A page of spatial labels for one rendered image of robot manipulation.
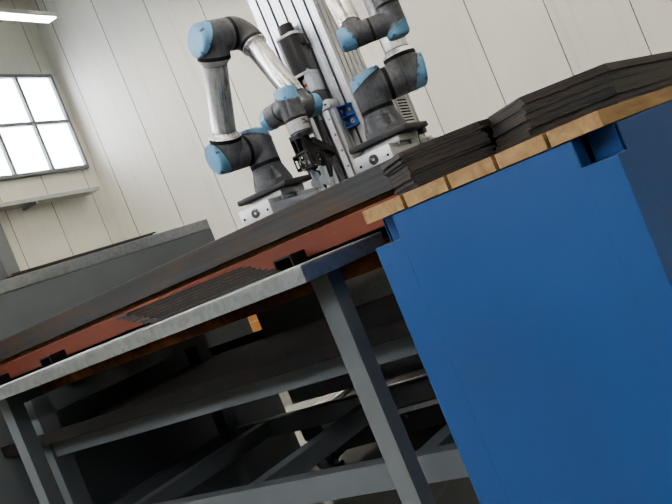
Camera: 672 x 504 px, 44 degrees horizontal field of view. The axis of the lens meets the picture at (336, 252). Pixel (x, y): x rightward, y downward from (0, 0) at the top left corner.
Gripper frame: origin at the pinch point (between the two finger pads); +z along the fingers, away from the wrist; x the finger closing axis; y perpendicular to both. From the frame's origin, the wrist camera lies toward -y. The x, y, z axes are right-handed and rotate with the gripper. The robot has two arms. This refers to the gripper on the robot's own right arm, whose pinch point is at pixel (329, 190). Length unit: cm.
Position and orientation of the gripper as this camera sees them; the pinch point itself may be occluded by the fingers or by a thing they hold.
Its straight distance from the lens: 269.8
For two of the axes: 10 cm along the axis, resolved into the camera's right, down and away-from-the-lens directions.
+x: 7.5, -3.0, -5.9
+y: -5.4, 2.3, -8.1
